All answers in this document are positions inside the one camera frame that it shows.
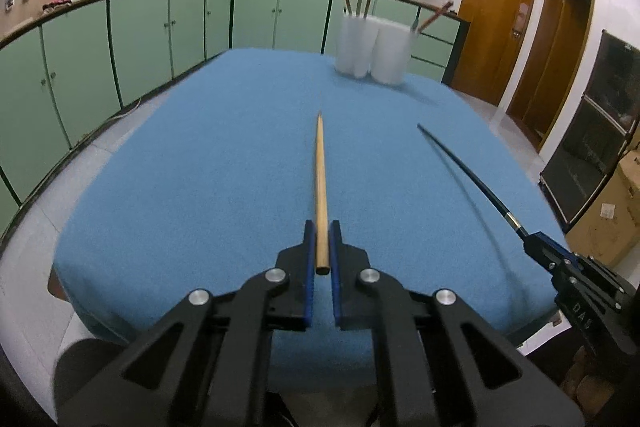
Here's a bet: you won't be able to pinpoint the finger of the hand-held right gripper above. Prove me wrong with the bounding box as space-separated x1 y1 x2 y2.
537 232 638 295
523 234 576 280

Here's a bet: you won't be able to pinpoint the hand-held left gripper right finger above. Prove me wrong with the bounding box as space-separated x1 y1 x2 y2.
329 220 583 427

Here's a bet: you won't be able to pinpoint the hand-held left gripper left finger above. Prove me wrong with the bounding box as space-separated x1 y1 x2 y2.
59 219 318 427

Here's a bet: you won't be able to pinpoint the black chopstick gold band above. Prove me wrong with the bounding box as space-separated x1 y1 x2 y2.
416 122 531 242

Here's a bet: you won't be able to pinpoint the plain wooden chopstick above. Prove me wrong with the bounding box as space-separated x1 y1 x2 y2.
313 113 332 277

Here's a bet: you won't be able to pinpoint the white plastic chopstick holder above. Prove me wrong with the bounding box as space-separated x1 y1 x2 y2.
334 14 421 86

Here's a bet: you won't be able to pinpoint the person's right hand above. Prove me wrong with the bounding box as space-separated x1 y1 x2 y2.
564 347 618 408

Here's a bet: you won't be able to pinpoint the cardboard box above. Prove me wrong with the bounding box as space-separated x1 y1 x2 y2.
565 147 640 268

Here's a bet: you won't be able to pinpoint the black glass cabinet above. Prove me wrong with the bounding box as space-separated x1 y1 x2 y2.
539 29 640 233

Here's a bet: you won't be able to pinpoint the blue tablecloth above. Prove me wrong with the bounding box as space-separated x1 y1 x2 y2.
52 47 571 358

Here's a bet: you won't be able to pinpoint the wooden door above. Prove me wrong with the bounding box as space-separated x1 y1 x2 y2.
452 0 541 108
505 0 598 152

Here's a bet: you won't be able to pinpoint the green base cabinets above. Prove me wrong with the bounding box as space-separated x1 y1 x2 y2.
0 0 471 248

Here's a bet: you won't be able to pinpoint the white cable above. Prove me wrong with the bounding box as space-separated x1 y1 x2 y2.
107 99 146 122

